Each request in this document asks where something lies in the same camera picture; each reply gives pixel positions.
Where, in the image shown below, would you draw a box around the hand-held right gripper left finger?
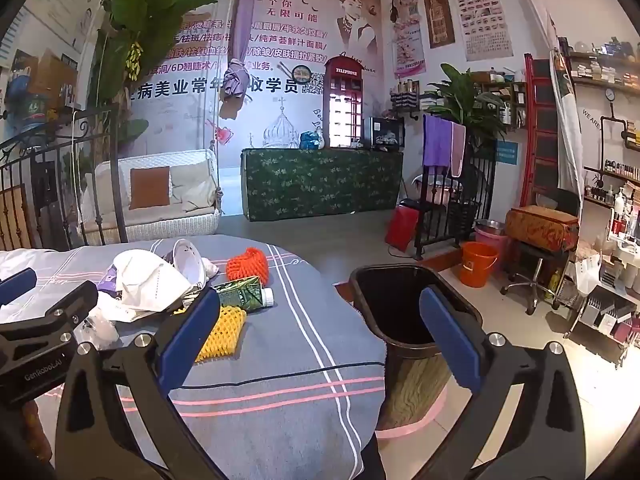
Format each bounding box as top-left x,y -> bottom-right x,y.
54,287 -> 223,480

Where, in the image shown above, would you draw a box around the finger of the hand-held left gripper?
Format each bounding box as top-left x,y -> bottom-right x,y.
0,267 -> 38,306
0,280 -> 99,343

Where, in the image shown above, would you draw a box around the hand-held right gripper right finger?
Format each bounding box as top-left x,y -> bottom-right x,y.
419,286 -> 583,480

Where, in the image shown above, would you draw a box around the dark plastic trash bin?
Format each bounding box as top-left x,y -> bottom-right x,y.
348,264 -> 483,431

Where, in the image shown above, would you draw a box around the dark blue yogurt cup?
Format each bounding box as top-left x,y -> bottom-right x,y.
165,239 -> 221,291

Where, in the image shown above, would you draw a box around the orange foam fruit net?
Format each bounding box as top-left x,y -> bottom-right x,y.
226,246 -> 271,283

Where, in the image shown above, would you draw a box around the yellow foam fruit net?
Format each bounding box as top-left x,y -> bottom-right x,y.
192,306 -> 248,363

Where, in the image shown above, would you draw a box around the white mask scrap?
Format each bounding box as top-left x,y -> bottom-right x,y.
75,305 -> 121,351

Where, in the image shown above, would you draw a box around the purple snack packet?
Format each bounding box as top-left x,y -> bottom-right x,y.
97,267 -> 121,293

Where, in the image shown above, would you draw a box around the white crumpled paper bag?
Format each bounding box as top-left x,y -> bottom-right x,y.
97,250 -> 196,323

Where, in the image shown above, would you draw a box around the green drink carton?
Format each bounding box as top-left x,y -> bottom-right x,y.
212,276 -> 275,309

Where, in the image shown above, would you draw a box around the orange bucket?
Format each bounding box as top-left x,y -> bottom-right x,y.
459,241 -> 500,288

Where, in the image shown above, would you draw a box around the swivel stool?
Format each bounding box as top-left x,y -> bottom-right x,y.
500,245 -> 556,316

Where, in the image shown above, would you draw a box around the pink plastic basin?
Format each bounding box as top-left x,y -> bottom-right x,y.
474,225 -> 511,261

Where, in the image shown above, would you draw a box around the white wicker swing seat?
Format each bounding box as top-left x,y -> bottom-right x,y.
82,149 -> 223,246

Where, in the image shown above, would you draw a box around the grey striped tablecloth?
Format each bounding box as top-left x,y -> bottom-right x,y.
0,237 -> 388,480

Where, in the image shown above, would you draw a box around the red flat bag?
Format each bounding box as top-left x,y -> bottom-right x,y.
384,205 -> 420,253

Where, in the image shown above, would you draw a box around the black iron railing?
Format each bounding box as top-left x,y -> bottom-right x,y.
0,105 -> 131,251

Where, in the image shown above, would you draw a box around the black metal fence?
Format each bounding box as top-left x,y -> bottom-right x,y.
414,150 -> 498,261

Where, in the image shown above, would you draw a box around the orange patterned case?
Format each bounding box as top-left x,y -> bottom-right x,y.
505,206 -> 580,253

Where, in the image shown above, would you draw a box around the white cushion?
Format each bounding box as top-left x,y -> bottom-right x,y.
170,162 -> 218,213

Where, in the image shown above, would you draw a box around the orange cushion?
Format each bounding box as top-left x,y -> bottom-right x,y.
129,166 -> 172,211

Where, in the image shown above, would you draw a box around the pink towel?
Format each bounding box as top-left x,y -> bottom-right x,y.
447,121 -> 467,178

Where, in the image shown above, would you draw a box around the green floral counter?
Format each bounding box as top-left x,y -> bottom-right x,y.
240,147 -> 405,222

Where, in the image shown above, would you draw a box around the purple towel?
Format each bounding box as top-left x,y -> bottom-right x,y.
422,115 -> 455,168

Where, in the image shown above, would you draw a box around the black display box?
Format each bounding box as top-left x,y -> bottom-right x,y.
370,116 -> 405,151

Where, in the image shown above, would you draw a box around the red ladder shelf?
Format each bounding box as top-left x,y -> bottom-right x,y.
520,53 -> 566,208

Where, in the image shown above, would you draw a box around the green potted plant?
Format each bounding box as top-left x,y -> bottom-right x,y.
425,63 -> 511,148

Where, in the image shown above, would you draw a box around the white hanging cloth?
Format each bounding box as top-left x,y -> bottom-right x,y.
547,50 -> 585,206

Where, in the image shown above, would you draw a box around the red telephone booth cabinet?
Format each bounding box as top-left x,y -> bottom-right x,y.
322,55 -> 365,150

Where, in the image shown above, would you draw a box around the black pipe with gauge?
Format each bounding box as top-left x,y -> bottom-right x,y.
600,87 -> 631,141

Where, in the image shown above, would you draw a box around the banana plant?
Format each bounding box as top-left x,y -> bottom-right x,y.
87,0 -> 228,161

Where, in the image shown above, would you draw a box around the purple hanging umbrella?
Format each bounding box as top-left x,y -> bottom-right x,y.
222,0 -> 258,116

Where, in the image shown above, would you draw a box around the blue wall sign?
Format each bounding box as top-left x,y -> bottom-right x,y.
496,141 -> 521,166

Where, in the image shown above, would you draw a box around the large printed wall poster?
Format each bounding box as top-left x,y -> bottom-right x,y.
125,0 -> 383,201

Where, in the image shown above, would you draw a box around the wall shelf with bottles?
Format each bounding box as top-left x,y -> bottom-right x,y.
390,72 -> 528,131

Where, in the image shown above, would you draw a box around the pink wall poster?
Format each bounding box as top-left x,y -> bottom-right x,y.
390,0 -> 426,78

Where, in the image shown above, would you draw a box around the wooden wall shelves with products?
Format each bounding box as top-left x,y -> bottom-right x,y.
565,37 -> 640,211

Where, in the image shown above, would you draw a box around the eye chart wall poster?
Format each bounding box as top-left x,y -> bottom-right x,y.
447,0 -> 515,61

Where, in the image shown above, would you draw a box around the brown wall poster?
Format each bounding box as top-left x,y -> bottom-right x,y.
421,0 -> 456,43

